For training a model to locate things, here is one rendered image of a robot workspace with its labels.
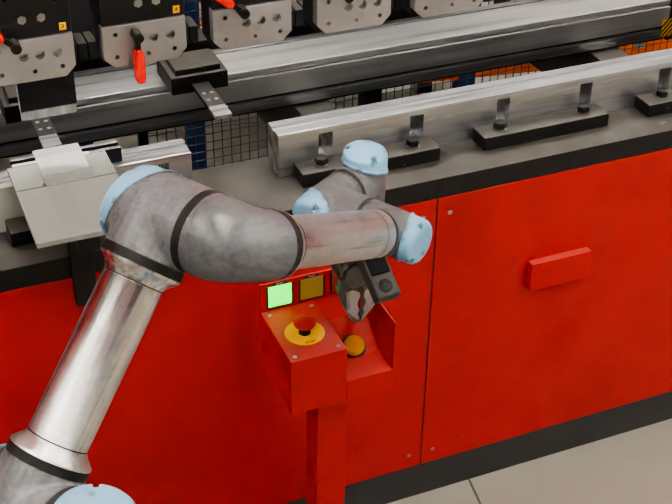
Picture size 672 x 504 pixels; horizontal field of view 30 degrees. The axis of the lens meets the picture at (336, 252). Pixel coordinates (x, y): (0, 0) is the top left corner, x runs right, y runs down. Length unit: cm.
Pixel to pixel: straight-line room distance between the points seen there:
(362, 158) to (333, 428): 59
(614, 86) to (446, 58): 38
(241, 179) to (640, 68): 91
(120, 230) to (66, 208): 55
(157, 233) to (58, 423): 28
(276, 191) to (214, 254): 87
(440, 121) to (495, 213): 22
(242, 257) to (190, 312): 85
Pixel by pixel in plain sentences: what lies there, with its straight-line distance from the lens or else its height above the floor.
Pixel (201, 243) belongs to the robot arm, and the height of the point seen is 127.
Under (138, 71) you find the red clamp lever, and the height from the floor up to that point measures 118.
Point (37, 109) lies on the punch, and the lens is 230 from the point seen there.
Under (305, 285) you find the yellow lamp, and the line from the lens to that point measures 228.
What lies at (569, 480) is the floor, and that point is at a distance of 313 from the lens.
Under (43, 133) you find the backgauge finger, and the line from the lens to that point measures 243.
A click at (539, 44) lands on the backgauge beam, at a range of 297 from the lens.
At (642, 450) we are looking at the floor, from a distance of 325.
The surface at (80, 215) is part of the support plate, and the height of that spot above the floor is 100.
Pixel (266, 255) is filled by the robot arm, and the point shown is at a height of 124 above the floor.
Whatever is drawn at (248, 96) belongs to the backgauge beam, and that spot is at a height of 93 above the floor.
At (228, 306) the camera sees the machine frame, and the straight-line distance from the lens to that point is 246.
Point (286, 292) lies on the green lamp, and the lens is 227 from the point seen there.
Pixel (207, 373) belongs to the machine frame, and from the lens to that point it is 255.
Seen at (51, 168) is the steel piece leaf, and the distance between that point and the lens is 232.
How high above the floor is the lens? 215
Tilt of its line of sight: 34 degrees down
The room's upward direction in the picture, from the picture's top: 1 degrees clockwise
